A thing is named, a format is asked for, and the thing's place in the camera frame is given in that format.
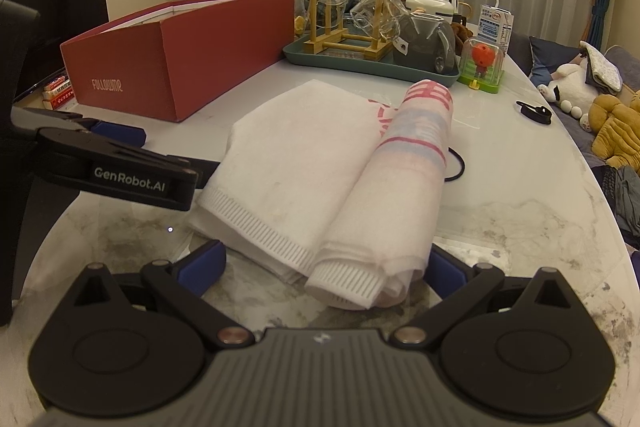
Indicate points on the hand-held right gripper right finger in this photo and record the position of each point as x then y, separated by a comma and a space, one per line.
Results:
446, 271

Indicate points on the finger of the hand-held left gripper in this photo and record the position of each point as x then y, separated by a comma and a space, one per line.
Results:
122, 137
200, 169

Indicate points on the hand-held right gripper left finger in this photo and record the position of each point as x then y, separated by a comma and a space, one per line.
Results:
202, 266

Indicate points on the red cardboard box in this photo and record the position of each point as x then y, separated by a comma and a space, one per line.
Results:
200, 52

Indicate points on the stack of small card boxes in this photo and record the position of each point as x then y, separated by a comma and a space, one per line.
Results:
57, 92

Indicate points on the black television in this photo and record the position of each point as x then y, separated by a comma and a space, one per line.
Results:
60, 7

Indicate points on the wooden cup rack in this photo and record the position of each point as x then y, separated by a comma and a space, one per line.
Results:
325, 39

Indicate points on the black clip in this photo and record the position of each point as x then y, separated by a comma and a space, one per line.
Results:
532, 112

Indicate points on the grey sofa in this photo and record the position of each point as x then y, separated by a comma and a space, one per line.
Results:
570, 129

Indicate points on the dark grey clothes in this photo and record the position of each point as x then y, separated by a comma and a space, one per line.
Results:
622, 197

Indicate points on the teal plastic tray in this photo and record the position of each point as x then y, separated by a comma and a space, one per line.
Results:
370, 69

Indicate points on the clear glass cup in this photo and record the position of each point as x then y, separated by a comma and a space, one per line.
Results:
332, 4
375, 14

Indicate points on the toy in clear green dome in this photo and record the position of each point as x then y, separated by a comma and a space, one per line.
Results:
482, 62

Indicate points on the tan muscular cat plush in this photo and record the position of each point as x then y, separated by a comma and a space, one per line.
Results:
615, 127

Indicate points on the white plush dog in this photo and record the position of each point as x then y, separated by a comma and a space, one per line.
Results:
567, 84

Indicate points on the grey glass pitcher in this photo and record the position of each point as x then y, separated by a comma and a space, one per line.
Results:
425, 44

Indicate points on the blue pillow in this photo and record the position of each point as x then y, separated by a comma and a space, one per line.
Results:
550, 57

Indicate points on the milk carton with straw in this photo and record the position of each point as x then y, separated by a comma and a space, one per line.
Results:
495, 24

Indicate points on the quilted grey mitt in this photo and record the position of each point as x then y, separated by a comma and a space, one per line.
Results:
602, 67

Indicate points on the white striped mug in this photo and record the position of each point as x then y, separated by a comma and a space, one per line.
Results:
425, 7

